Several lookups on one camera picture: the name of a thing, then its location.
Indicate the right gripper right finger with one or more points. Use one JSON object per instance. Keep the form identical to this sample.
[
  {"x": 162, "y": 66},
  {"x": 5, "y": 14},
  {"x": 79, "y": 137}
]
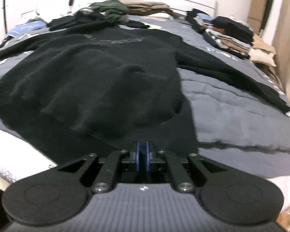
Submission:
[{"x": 174, "y": 171}]

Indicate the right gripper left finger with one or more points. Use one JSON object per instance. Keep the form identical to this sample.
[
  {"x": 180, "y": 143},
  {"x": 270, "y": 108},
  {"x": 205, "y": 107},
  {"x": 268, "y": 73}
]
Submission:
[{"x": 111, "y": 169}]

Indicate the black sweatshirt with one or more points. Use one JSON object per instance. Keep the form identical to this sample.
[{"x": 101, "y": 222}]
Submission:
[{"x": 99, "y": 88}]

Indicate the near folded clothes stack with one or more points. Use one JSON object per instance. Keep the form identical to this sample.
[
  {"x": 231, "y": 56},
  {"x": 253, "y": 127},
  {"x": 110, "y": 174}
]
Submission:
[{"x": 230, "y": 36}]

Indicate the folded clothes stack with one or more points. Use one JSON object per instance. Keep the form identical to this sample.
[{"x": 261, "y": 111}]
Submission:
[
  {"x": 230, "y": 36},
  {"x": 199, "y": 20}
]

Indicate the black clothes pile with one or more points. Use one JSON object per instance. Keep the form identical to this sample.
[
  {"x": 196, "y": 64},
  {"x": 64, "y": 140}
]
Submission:
[{"x": 86, "y": 16}]

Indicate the far folded clothes stack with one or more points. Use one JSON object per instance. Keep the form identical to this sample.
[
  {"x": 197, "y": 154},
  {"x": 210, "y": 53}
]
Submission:
[{"x": 199, "y": 20}]

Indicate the grey quilted bedspread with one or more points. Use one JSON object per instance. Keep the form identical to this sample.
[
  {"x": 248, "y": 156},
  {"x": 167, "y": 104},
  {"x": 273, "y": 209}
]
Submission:
[{"x": 233, "y": 126}]

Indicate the beige folded garment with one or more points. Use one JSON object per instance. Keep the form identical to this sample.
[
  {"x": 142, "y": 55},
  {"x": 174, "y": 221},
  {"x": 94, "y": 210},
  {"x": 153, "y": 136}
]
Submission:
[{"x": 261, "y": 52}]

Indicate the blue pillow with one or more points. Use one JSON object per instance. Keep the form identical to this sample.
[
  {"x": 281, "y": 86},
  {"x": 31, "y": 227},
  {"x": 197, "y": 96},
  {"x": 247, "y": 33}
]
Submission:
[{"x": 25, "y": 28}]

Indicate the dark green garment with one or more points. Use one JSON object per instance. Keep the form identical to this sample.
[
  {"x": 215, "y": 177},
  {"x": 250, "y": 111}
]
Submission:
[{"x": 113, "y": 9}]

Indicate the folded brown blanket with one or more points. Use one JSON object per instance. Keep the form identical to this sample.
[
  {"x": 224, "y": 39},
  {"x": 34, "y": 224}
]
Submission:
[{"x": 145, "y": 8}]

